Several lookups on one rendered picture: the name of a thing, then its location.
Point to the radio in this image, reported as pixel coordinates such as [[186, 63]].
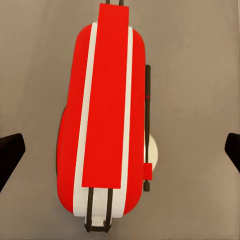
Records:
[[103, 138]]

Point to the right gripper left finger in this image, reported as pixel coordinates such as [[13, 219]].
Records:
[[12, 149]]

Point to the coffee table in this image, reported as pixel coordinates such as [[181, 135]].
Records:
[[193, 49]]

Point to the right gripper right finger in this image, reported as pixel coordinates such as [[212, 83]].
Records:
[[232, 148]]

